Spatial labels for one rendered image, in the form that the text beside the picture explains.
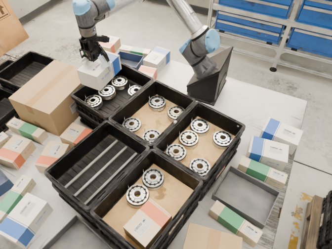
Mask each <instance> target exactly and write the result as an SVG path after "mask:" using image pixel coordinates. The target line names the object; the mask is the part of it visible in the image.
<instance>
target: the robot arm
mask: <svg viewBox="0 0 332 249"><path fill-rule="evenodd" d="M144 1H146V0H73V1H72V5H73V12H74V14H75V17H76V21H77V25H78V29H79V32H80V35H81V37H80V38H79V41H80V45H81V48H80V49H79V51H80V54H81V51H83V55H82V54H81V58H83V60H82V62H83V61H85V60H86V61H88V60H89V61H91V62H94V61H96V60H97V59H98V56H99V55H100V54H101V56H100V57H99V59H100V61H101V65H100V67H101V68H102V69H105V68H107V67H108V69H109V71H111V64H110V60H109V57H108V55H107V53H106V51H105V50H104V49H103V47H102V46H101V45H100V44H99V42H103V43H107V42H109V40H110V38H109V37H108V36H106V35H101V36H100V35H97V31H96V26H95V25H96V24H97V23H98V22H100V21H102V20H104V19H106V18H108V17H110V16H112V15H114V14H116V13H118V12H120V11H122V10H124V9H126V8H128V7H129V6H131V5H133V4H135V3H142V2H144ZM166 1H167V2H168V4H169V5H170V6H171V8H172V9H173V11H174V12H175V13H176V15H177V16H178V18H179V19H180V20H181V22H182V23H183V25H184V26H185V27H186V29H187V30H188V32H189V33H190V34H191V36H190V37H189V38H188V39H187V40H186V41H185V42H184V43H183V44H182V45H181V46H180V48H179V51H180V53H181V55H183V57H184V58H185V59H186V60H187V62H188V63H189V64H190V66H191V67H192V69H193V71H194V73H195V77H196V78H197V79H202V78H204V77H205V76H207V75H208V74H209V73H211V72H212V71H213V70H214V69H215V67H216V65H217V64H216V62H215V61H214V60H212V59H211V58H209V57H208V56H207V54H209V53H213V52H214V51H216V50H217V49H218V48H219V46H220V36H219V34H218V32H217V31H216V30H214V29H210V28H209V27H208V26H207V25H203V23H202V22H201V21H200V19H199V18H198V16H197V15H196V13H195V12H194V10H193V9H192V7H191V6H190V5H189V3H188V2H187V0H166Z"/></svg>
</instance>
